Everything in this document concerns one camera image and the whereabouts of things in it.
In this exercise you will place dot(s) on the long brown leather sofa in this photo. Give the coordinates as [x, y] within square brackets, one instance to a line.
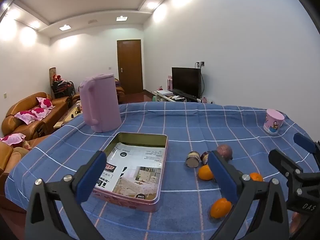
[22, 103]

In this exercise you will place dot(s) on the person's right hand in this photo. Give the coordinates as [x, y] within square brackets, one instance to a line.
[296, 220]

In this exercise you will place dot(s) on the black television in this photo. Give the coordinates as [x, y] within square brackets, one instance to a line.
[186, 81]

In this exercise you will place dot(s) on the pink tall box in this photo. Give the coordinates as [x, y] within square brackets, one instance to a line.
[169, 83]

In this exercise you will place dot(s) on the round purple sweet potato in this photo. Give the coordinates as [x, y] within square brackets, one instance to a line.
[225, 151]

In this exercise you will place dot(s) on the blue plaid tablecloth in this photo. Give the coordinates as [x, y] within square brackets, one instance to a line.
[175, 120]

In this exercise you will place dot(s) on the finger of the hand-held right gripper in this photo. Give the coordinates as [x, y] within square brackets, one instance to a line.
[283, 161]
[305, 142]

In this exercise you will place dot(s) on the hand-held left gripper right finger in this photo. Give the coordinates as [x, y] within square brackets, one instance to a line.
[222, 177]

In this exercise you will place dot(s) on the black rack with clothes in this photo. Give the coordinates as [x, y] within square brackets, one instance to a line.
[62, 87]

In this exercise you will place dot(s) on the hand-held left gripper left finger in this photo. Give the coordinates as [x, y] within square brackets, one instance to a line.
[91, 180]

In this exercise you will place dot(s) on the brown leather armchair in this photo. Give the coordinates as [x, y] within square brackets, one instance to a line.
[10, 157]

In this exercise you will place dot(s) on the pink electric kettle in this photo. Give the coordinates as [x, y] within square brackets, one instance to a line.
[102, 105]

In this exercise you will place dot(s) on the wooden coffee table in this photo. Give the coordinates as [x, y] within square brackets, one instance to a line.
[67, 117]

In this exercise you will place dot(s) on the pink metal tin box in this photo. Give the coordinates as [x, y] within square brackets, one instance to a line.
[130, 205]

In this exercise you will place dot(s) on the pink cartoon cup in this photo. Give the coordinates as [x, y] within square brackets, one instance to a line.
[273, 122]

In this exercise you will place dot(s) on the pink floral pillow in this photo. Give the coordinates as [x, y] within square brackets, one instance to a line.
[38, 113]
[25, 117]
[12, 139]
[45, 103]

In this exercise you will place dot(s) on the orange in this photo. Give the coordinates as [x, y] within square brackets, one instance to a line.
[220, 208]
[256, 177]
[205, 173]

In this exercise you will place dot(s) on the tv stand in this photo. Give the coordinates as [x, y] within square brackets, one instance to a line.
[162, 98]

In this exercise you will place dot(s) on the square ceiling light panel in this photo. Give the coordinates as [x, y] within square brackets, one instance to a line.
[64, 27]
[121, 18]

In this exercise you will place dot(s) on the brown wooden door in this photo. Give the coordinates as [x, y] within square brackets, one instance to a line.
[130, 67]

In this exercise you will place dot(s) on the white flat box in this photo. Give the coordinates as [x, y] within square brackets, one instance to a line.
[164, 93]

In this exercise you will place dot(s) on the printed paper leaflet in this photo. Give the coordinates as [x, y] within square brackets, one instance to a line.
[140, 172]

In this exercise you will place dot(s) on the brown leather two-seat sofa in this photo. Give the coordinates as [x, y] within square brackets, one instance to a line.
[119, 90]

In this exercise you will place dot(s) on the wall power outlet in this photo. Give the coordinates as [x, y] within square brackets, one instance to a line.
[200, 64]

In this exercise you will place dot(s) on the upright decorated scroll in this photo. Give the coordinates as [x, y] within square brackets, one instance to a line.
[52, 72]

